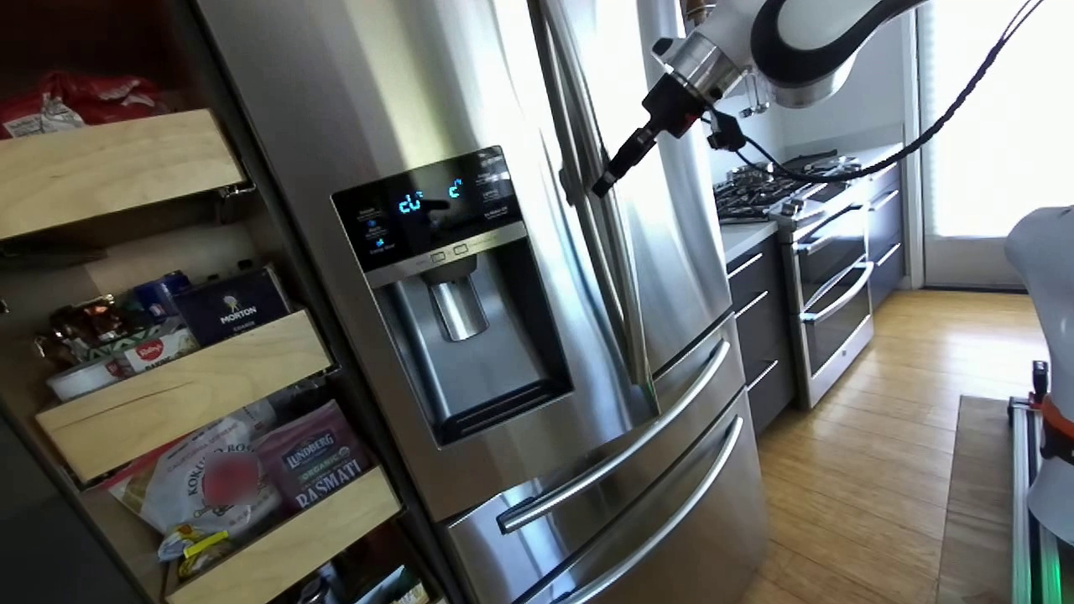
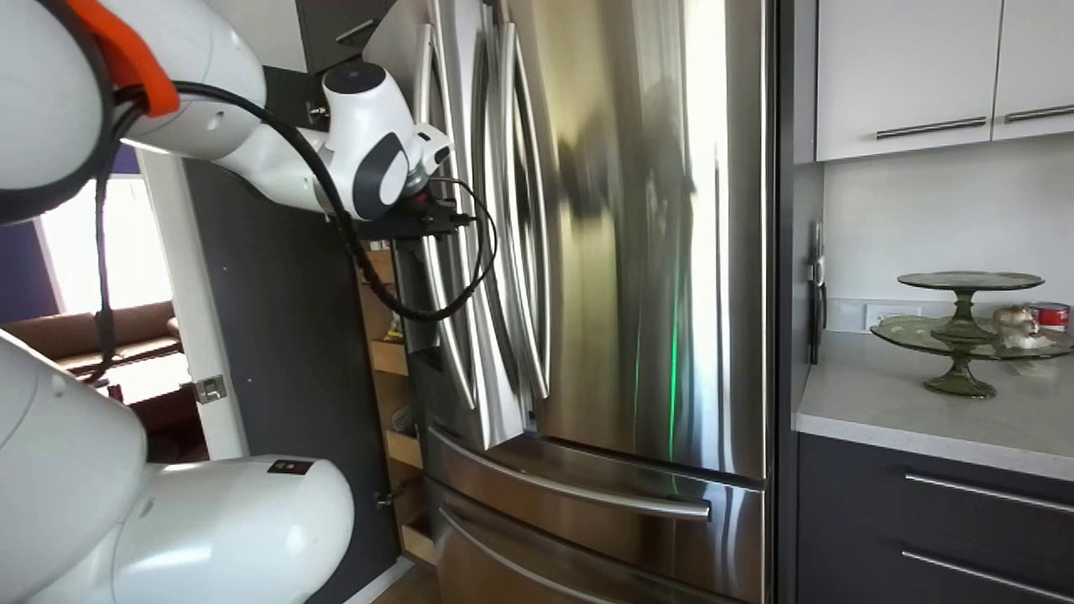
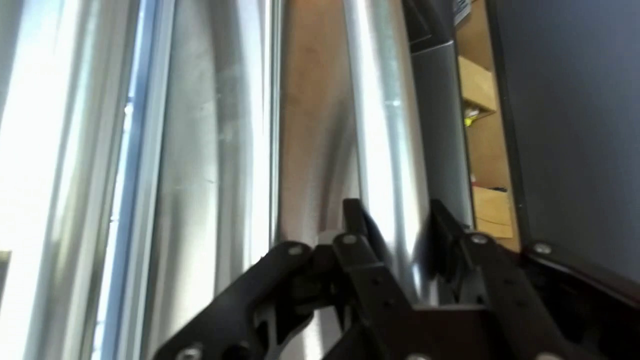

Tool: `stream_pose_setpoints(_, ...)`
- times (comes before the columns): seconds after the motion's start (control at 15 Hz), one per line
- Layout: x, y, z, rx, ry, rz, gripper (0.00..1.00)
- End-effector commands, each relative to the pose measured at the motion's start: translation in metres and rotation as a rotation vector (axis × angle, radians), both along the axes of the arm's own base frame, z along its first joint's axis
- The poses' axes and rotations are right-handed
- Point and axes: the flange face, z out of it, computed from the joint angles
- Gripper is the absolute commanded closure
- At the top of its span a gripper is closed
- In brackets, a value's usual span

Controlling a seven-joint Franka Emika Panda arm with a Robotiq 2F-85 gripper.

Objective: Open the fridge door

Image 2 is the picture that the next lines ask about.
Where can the wooden pantry pull-out shelf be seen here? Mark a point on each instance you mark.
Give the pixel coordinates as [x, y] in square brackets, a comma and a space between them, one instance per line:
[392, 358]
[417, 544]
[405, 448]

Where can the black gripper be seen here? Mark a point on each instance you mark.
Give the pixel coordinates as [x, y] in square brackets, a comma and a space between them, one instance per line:
[421, 257]

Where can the deep steel freezer drawer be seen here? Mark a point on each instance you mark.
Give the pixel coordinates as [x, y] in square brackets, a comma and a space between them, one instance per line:
[625, 581]

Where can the small pale cup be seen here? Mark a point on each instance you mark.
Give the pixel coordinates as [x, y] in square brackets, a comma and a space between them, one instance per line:
[1014, 319]

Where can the narrow white cabinet door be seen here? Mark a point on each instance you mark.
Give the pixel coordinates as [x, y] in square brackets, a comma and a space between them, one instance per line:
[1035, 54]

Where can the white door frame post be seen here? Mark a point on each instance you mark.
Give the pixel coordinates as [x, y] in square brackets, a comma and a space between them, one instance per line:
[190, 302]

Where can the plain steel fridge door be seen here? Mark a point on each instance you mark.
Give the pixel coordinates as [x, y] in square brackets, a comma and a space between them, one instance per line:
[639, 280]

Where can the dark grey base cabinet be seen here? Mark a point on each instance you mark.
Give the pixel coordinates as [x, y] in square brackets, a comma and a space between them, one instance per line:
[851, 526]

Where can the wide white cabinet door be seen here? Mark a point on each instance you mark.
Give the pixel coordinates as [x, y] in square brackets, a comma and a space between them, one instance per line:
[894, 70]

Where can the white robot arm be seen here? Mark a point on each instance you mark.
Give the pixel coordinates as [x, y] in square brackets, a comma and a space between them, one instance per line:
[69, 483]

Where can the dark slim wall-hung utensil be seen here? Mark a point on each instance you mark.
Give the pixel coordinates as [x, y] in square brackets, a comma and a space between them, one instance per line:
[816, 302]

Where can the green glass tiered cake stand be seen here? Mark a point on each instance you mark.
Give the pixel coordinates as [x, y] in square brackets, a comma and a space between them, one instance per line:
[962, 380]

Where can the shallow steel fridge drawer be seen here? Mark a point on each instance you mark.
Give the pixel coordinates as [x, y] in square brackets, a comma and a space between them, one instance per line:
[741, 538]

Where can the small red white container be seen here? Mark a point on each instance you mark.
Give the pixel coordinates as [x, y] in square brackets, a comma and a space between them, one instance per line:
[1054, 316]

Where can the steel fridge door with dispenser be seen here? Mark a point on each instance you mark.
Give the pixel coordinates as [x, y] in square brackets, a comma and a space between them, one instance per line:
[473, 136]

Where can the brown wooden furniture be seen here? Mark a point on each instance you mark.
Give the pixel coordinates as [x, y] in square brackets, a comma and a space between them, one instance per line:
[69, 332]

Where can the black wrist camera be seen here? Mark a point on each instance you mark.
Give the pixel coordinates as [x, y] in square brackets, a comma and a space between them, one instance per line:
[441, 204]

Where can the metal door frame hinge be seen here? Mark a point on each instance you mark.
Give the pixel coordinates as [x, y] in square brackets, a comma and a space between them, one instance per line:
[208, 390]

